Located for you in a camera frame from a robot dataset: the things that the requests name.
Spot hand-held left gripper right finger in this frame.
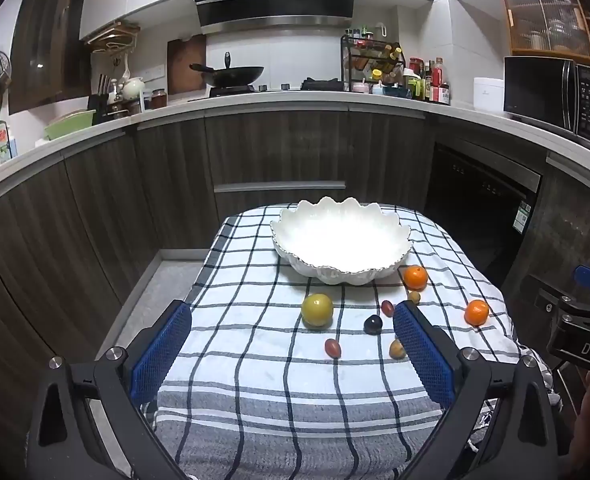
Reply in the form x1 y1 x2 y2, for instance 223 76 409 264
392 300 571 480

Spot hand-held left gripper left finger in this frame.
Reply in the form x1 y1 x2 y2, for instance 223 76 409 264
27 300 193 480

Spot orange tangerine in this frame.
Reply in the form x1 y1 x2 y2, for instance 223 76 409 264
403 265 429 291
464 299 490 327

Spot yellow-green apple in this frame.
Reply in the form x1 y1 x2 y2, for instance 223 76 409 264
301 292 335 330

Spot white scalloped bowl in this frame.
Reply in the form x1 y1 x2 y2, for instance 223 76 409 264
270 197 412 286

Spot blue checkered cloth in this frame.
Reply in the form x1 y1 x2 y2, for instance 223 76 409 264
140 202 561 480

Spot black built-in dishwasher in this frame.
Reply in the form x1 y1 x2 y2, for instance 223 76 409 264
422 142 543 286

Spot black microwave oven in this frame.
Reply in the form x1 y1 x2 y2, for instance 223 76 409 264
504 56 590 153

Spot white rice cooker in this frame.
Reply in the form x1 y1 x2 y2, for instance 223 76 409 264
474 76 505 113

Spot dark wood base cabinets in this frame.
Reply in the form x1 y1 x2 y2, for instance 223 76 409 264
0 105 590 411

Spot green dish tray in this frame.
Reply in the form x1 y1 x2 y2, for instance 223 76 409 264
44 109 98 141

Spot group of condiment bottles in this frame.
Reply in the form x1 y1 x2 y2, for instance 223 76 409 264
402 56 451 106

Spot black knife block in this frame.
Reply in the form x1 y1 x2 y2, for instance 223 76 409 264
87 74 120 121

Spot wooden glass-door cabinet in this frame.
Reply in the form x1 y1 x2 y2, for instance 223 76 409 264
501 0 590 58

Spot white teapot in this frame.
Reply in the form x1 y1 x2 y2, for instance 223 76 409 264
121 77 146 101

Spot black wok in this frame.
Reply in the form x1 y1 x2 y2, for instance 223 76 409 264
190 52 266 88

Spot black gas stove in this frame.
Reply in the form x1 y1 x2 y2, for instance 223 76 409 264
207 77 345 98

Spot dark wooden cutting board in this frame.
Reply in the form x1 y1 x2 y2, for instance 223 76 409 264
167 35 208 96

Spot black spice rack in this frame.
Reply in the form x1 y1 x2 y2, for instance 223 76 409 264
341 34 407 92

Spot dark wood cabinet door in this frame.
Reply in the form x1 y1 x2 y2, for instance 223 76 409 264
9 0 93 116

